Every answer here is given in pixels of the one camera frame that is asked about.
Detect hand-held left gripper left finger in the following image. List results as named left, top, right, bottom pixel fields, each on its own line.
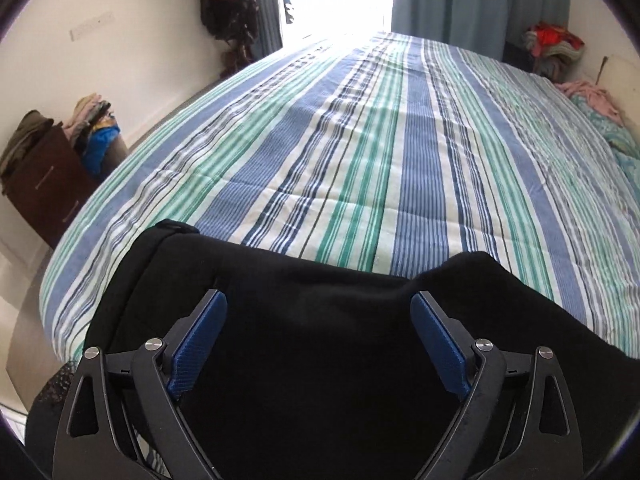
left=52, top=289, right=228, bottom=480

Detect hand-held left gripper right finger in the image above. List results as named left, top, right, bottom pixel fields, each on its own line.
left=410, top=290, right=583, bottom=480

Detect black pants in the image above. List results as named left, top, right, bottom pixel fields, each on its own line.
left=25, top=217, right=640, bottom=480

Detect striped bed sheet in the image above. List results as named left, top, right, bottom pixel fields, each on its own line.
left=39, top=31, right=640, bottom=361

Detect brown drawer cabinet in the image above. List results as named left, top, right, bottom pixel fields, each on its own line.
left=2, top=125, right=96, bottom=251

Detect colourful folded clothes pile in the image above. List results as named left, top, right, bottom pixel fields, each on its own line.
left=62, top=92, right=122, bottom=181

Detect olive cloth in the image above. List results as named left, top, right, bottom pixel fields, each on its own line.
left=0, top=110, right=55, bottom=181

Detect small teal patterned pillow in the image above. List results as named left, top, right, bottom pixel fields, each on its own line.
left=570, top=92, right=640, bottom=181

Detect pink cloth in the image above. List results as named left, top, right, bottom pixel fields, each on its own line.
left=555, top=80, right=623, bottom=126

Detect red and orange clothes pile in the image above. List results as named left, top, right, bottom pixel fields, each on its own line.
left=522, top=22, right=586, bottom=78

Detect cream padded headboard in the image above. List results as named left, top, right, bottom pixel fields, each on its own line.
left=597, top=55, right=640, bottom=111

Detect dark hanging backpack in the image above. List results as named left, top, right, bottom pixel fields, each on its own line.
left=199, top=0, right=236, bottom=41

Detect wide blue curtain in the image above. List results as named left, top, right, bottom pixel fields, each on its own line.
left=390, top=0, right=571, bottom=61

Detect narrow blue curtain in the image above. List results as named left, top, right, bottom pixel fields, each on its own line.
left=255, top=0, right=284, bottom=56

